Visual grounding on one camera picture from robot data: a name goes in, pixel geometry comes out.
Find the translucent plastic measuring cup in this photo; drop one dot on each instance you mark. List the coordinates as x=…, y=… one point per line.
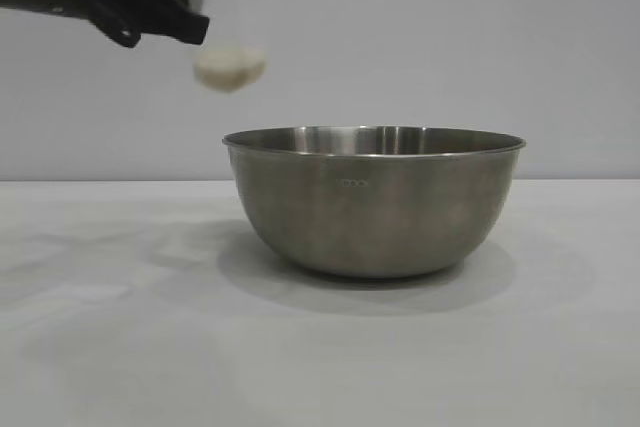
x=230, y=67

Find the white rice grains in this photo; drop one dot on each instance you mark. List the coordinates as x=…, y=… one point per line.
x=227, y=72

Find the stainless steel mixing bowl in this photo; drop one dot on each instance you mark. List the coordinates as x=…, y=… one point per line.
x=375, y=207

